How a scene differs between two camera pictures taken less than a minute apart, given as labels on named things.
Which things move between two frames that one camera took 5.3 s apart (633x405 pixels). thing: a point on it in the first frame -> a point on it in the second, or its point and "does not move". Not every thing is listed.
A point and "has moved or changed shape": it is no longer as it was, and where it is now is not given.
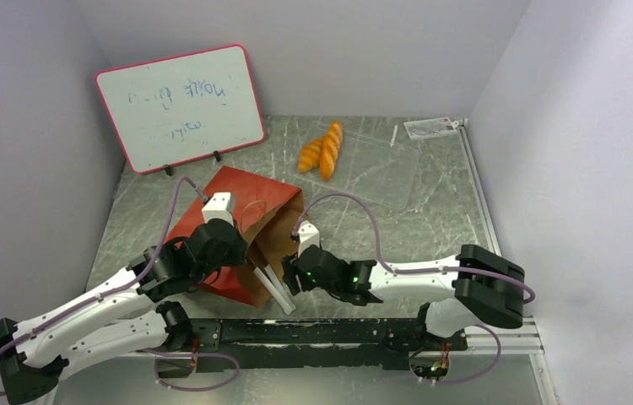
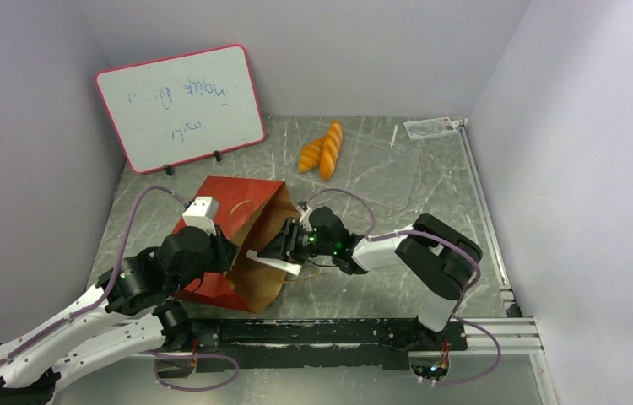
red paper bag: [267, 213] does not move
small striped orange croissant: [311, 155] does not move
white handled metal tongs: [265, 272] has moved or changed shape
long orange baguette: [330, 149] does not move
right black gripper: [293, 271] -> [289, 240]
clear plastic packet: [430, 128] does not move
